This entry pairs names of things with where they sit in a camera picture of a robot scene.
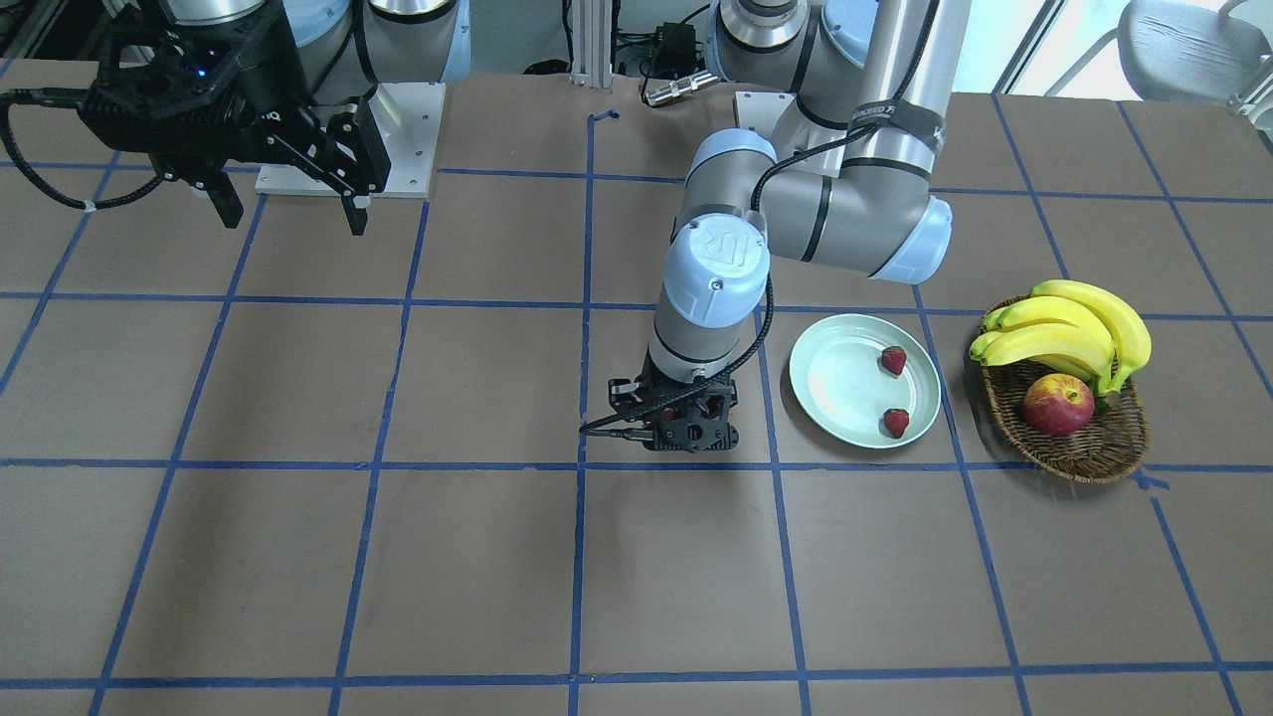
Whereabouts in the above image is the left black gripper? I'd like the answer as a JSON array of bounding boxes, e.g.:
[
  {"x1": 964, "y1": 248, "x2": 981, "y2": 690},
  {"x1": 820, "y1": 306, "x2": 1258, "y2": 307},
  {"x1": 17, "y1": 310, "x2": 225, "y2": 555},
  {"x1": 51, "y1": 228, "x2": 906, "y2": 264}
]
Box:
[{"x1": 608, "y1": 364, "x2": 738, "y2": 454}]

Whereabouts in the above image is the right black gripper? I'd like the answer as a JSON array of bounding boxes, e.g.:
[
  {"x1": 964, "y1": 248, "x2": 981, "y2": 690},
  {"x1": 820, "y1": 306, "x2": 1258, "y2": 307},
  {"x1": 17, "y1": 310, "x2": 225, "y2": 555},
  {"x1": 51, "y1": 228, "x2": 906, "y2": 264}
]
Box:
[{"x1": 78, "y1": 14, "x2": 391, "y2": 236}]

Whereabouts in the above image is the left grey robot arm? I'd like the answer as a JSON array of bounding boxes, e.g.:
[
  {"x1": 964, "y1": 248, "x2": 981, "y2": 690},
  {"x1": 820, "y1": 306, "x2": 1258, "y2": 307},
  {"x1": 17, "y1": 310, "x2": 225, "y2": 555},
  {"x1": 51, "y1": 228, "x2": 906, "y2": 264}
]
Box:
[{"x1": 580, "y1": 1, "x2": 973, "y2": 454}]

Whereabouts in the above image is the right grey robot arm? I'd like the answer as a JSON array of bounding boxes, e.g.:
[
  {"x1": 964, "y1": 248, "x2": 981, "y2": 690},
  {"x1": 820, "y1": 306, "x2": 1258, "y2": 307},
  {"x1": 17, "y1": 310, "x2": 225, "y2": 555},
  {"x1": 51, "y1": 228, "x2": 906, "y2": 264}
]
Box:
[{"x1": 76, "y1": 1, "x2": 471, "y2": 236}]

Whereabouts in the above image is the light green plate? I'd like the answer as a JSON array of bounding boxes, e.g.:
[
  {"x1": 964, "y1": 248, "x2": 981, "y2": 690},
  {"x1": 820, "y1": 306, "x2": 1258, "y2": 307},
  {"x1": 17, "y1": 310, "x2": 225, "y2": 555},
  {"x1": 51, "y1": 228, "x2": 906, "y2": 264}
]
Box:
[{"x1": 788, "y1": 313, "x2": 942, "y2": 448}]

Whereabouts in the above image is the red apple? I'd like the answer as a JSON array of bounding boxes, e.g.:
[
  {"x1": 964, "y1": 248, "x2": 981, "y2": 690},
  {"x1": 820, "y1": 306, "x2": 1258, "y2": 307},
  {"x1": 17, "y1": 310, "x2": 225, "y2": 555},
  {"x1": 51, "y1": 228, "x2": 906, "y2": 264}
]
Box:
[{"x1": 1021, "y1": 373, "x2": 1095, "y2": 437}]

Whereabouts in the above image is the yellow banana bunch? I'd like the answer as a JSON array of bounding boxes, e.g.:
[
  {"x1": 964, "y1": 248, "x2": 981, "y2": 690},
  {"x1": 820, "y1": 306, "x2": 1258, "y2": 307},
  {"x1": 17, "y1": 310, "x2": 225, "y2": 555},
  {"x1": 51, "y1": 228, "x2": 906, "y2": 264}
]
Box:
[{"x1": 967, "y1": 279, "x2": 1155, "y2": 399}]

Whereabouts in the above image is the brown wicker basket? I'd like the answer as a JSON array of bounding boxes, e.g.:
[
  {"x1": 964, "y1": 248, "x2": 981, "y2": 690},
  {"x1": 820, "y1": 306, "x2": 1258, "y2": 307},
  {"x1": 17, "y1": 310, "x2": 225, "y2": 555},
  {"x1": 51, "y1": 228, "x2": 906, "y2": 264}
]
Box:
[{"x1": 974, "y1": 296, "x2": 1150, "y2": 483}]

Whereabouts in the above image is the grey office chair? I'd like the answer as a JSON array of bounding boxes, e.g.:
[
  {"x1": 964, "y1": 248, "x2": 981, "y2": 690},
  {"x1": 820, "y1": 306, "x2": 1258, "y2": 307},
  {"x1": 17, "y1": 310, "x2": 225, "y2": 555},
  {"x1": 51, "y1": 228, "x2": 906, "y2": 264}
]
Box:
[{"x1": 1115, "y1": 1, "x2": 1270, "y2": 104}]

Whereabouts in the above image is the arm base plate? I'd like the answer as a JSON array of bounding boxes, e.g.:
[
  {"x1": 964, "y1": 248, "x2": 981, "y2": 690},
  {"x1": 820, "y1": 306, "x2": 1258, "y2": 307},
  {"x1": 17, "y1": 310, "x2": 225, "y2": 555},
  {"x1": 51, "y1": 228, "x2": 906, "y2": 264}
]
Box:
[
  {"x1": 255, "y1": 83, "x2": 449, "y2": 200},
  {"x1": 735, "y1": 90, "x2": 796, "y2": 136}
]

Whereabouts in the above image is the aluminium frame post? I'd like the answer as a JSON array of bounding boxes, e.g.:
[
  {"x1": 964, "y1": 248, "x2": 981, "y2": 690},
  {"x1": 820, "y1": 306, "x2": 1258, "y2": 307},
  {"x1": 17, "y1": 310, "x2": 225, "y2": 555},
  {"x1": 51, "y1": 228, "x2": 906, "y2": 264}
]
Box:
[{"x1": 566, "y1": 0, "x2": 615, "y2": 90}]

